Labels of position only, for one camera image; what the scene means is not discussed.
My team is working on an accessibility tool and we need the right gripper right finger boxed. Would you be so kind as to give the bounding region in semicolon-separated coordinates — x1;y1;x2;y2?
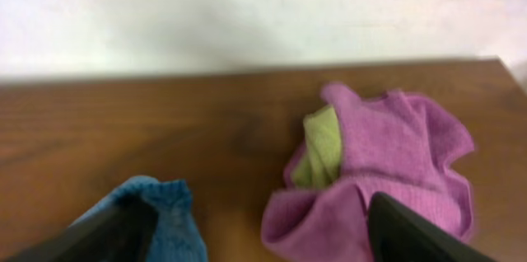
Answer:
367;192;494;262

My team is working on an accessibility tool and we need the crumpled green cloth under purple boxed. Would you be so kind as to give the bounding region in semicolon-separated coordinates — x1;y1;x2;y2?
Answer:
290;105;343;189

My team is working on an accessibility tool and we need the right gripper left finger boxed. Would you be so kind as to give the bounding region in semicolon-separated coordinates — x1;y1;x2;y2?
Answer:
7;198;159;262

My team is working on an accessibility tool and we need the blue cloth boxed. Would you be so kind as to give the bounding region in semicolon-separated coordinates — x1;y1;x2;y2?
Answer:
75;175;208;262

